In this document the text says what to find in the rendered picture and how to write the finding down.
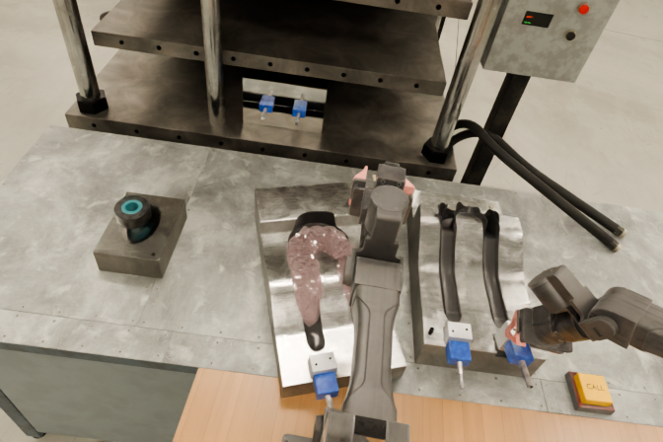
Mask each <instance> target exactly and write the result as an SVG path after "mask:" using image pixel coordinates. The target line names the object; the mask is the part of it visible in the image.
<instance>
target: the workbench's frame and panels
mask: <svg viewBox="0 0 663 442"><path fill-rule="evenodd" d="M197 370H198V368H196V367H188V366H182V365H174V364H166V363H158V362H151V361H143V360H135V359H127V358H119V357H112V356H104V355H97V354H89V353H81V352H74V351H66V350H58V349H50V348H43V347H35V346H27V345H19V344H12V343H5V342H0V407H1V408H2V409H3V410H4V412H5V413H6V414H7V415H8V416H9V417H10V418H11V419H12V420H13V421H14V422H15V423H16V424H17V426H18V427H19V428H20V429H21V430H22V431H23V432H24V433H25V434H26V435H27V436H32V437H34V438H35V439H39V438H41V437H43V436H44V435H45V434H46V433H51V434H59V435H67V436H75V437H83V438H92V439H100V440H108V441H115V442H173V440H174V437H175V434H176V431H177V428H178V425H179V423H180V420H181V417H182V414H183V411H184V407H185V404H186V401H187V398H188V395H189V392H190V389H191V387H192V384H193V381H194V378H195V375H196V372H197Z"/></svg>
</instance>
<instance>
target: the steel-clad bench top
mask: <svg viewBox="0 0 663 442"><path fill-rule="evenodd" d="M362 171H363V169H356V168H349V167H343V166H336V165H329V164H322V163H315V162H308V161H301V160H294V159H287V158H280V157H273V156H266V155H260V154H253V153H246V152H238V151H231V150H224V149H217V148H210V147H203V146H196V145H189V144H182V143H176V142H169V141H162V140H155V139H148V138H141V137H134V136H127V135H120V134H112V133H105V132H99V131H92V130H85V129H78V128H71V127H64V126H57V125H50V126H49V127H48V129H47V130H46V131H45V132H44V133H43V134H42V136H41V137H40V138H39V139H38V140H37V142H36V143H35V144H34V145H33V146H32V147H31V149H30V150H29V151H28V152H27V153H26V154H25V155H24V157H23V158H22V159H21V160H20V161H19V162H18V164H17V165H16V166H15V167H14V168H13V169H12V171H11V172H10V173H9V174H8V175H7V176H6V178H5V179H4V180H3V181H2V182H1V183H0V342H5V343H12V344H19V345H27V346H35V347H43V348H50V349H58V350H66V351H74V352H81V353H89V354H97V355H104V356H112V357H119V358H127V359H135V360H143V361H151V362H158V363H166V364H174V365H182V366H188V367H196V368H206V369H214V370H221V371H229V372H237V373H245V374H252V375H260V376H267V377H275V378H278V372H277V365H276V358H275V352H274V345H273V338H272V332H271V325H270V318H269V311H268V306H267V299H266V292H265V286H264V279H263V272H262V265H261V259H260V252H259V245H258V233H257V226H256V219H255V188H263V187H278V186H292V185H306V184H334V183H349V182H352V183H353V178H354V176H356V175H357V174H359V173H360V172H362ZM405 178H406V179H407V180H408V181H409V182H410V183H411V184H413V185H414V190H420V191H427V192H434V193H441V194H449V195H456V196H462V197H469V198H476V199H483V200H490V201H497V202H499V205H500V209H501V213H502V215H505V216H513V217H518V219H519V222H520V224H521V228H522V233H523V265H524V280H525V286H526V289H527V293H528V296H529V300H530V303H531V306H532V308H533V307H536V306H540V305H543V304H542V303H541V302H540V301H539V299H538V298H537V297H536V295H535V294H534V293H533V292H532V290H531V289H530V288H529V287H528V283H529V282H530V281H531V280H532V279H533V278H534V277H536V276H537V275H539V274H540V273H541V272H543V271H544V270H547V269H549V268H551V267H557V266H560V265H562V264H563V265H566V266H567V267H568V268H569V270H570V271H571V272H574V276H575V277H576V278H577V279H578V281H579V282H580V283H581V284H582V286H587V287H588V288H589V290H590V291H591V292H592V293H593V294H594V296H595V297H596V298H597V299H598V298H599V297H602V296H603V295H604V294H605V293H606V291H607V290H608V289H609V288H611V287H615V286H621V287H624V288H627V289H629V290H632V291H634V292H636V293H638V294H641V295H643V296H645V297H647V298H649V299H652V300H653V301H652V303H653V304H656V305H658V306H660V307H662V308H663V211H656V210H649V209H642V208H635V207H628V206H621V205H615V204H607V203H600V202H593V201H586V200H583V201H585V202H586V203H588V204H589V205H591V206H592V207H594V208H595V209H597V210H598V211H600V212H601V213H603V214H604V215H606V216H607V217H608V218H610V219H611V220H613V221H614V222H616V223H617V224H619V225H620V226H622V227H623V228H625V229H626V230H627V234H626V235H625V236H624V237H623V238H622V239H621V238H619V237H618V236H616V235H615V234H613V233H612V232H610V231H609V230H607V229H606V228H604V227H603V226H602V225H600V224H599V223H597V222H596V221H594V220H593V219H591V218H590V217H588V216H587V215H586V214H584V213H583V212H582V213H583V214H584V215H585V216H587V217H588V218H589V219H590V220H592V221H593V222H594V223H595V224H597V225H598V226H599V227H600V228H602V229H603V230H604V231H605V232H607V233H608V234H609V235H610V236H612V237H613V238H614V239H615V240H617V241H618V242H619V243H620V244H621V245H623V246H622V248H621V249H620V250H619V251H617V252H616V253H614V252H613V251H611V250H610V249H609V248H608V247H607V246H605V245H604V244H603V243H602V242H600V241H599V240H598V239H597V238H595V237H594V236H593V235H592V234H590V233H589V232H588V231H587V230H585V229H584V228H583V227H582V226H581V225H579V224H578V223H577V222H576V221H574V220H573V219H572V218H571V217H569V216H568V215H567V214H566V213H564V212H563V211H562V210H561V209H559V208H558V207H557V206H556V205H554V204H553V203H552V202H551V201H550V200H548V199H547V198H546V197H545V196H543V195H542V194H537V193H530V192H524V191H517V190H510V189H503V188H496V187H489V186H481V185H474V184H461V183H454V182H447V181H440V180H434V179H427V178H420V177H413V176H405ZM127 191H128V192H136V193H143V194H150V195H157V196H164V197H171V198H178V199H184V201H185V208H186V216H187V218H186V221H185V223H184V227H183V230H182V232H181V235H180V237H179V240H178V242H177V245H176V247H175V250H174V252H173V254H172V257H171V259H170V262H169V264H168V267H167V269H166V272H165V274H164V277H163V279H162V278H154V277H147V276H139V275H132V274H124V273H117V272H109V271H102V270H99V268H98V265H97V262H96V260H95V257H94V254H93V250H94V249H95V247H96V245H97V243H98V242H99V240H100V238H101V236H102V235H103V233H104V231H105V229H106V228H107V226H108V224H109V222H110V221H111V219H112V217H113V215H114V206H115V205H116V203H117V202H118V201H119V200H121V199H122V198H123V197H124V196H125V194H126V192H127ZM396 241H399V242H400V243H399V248H398V251H397V255H398V256H401V257H404V286H403V289H402V293H401V295H400V306H399V309H398V312H397V314H396V317H395V322H394V329H395V332H396V335H397V337H398V340H399V343H400V346H401V349H402V352H403V355H404V358H405V362H406V365H407V366H406V368H405V371H404V373H403V375H402V376H401V377H400V378H395V379H392V387H393V393H398V394H406V395H414V396H422V397H429V398H436V399H444V400H452V401H460V402H467V403H475V404H483V405H498V406H505V407H513V408H521V409H528V410H535V411H543V412H551V413H559V414H567V415H574V416H582V417H590V418H598V419H605V420H612V421H620V422H628V423H636V424H643V425H651V426H659V427H663V358H661V357H658V356H656V355H653V354H651V353H648V352H643V351H640V350H638V349H636V348H634V347H632V346H629V347H628V348H627V349H625V348H623V347H621V346H619V345H617V344H615V343H613V342H612V341H610V340H608V339H604V340H600V341H599V340H597V341H592V340H584V341H577V342H573V343H572V346H573V351H572V352H570V353H565V352H564V353H563V354H555V353H551V352H549V351H545V355H546V358H547V360H546V361H545V362H544V363H543V364H542V366H541V367H540V368H539V369H538V370H537V371H536V372H535V373H534V374H533V375H532V376H531V380H532V383H533V386H534V387H533V388H532V389H528V388H527V386H526V383H525V380H524V378H522V377H514V376H506V375H499V374H491V373H483V372H477V371H469V370H464V377H465V378H464V380H465V386H466V387H465V389H464V390H461V388H460V384H459V383H460V382H459V380H460V379H459V376H458V370H457V369H454V368H446V367H438V366H431V365H423V364H415V363H414V352H413V333H412V314H411V296H410V277H409V258H408V239H407V221H406V222H405V224H403V225H402V227H401V230H400V232H399V234H398V235H397V238H396ZM166 350H167V351H166ZM568 371H570V372H578V373H586V374H593V375H601V376H604V378H605V381H606V383H607V386H608V389H609V392H610V395H611V398H612V401H613V406H614V409H615V412H614V413H613V414H611V415H607V414H600V413H592V412H585V411H577V410H574V406H573V403H572V400H571V396H570V393H569V390H568V387H567V383H566V380H565V376H564V375H565V374H566V373H567V372H568Z"/></svg>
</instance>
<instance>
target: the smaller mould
mask: <svg viewBox="0 0 663 442"><path fill-rule="evenodd" d="M130 195H140V196H143V197H145V198H146V199H147V200H148V201H149V203H150V208H151V213H152V216H151V219H150V220H149V222H148V223H147V224H145V225H144V226H142V227H139V228H135V229H127V228H123V227H121V226H120V225H119V224H118V223H117V221H116V217H115V214H114V215H113V217H112V219H111V221H110V222H109V224H108V226H107V228H106V229H105V231H104V233H103V235H102V236H101V238H100V240H99V242H98V243H97V245H96V247H95V249H94V250H93V254H94V257H95V260H96V262H97V265H98V268H99V270H102V271H109V272H117V273H124V274H132V275H139V276H147V277H154V278H162V279H163V277H164V274H165V272H166V269H167V267H168V264H169V262H170V259H171V257H172V254H173V252H174V250H175V247H176V245H177V242H178V240H179V237H180V235H181V232H182V230H183V227H184V223H185V221H186V218H187V216H186V208H185V201H184V199H178V198H171V197H164V196H157V195H150V194H143V193H136V192H128V191H127V192H126V194H125V196H124V197H127V196H130Z"/></svg>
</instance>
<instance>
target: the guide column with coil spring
mask: <svg viewBox="0 0 663 442"><path fill-rule="evenodd" d="M200 7H201V20H202V33H203V46H204V60H205V73H206V87H207V100H208V113H209V122H210V123H211V124H213V125H222V124H224V123H225V122H226V112H225V89H224V67H223V44H222V22H221V0H200Z"/></svg>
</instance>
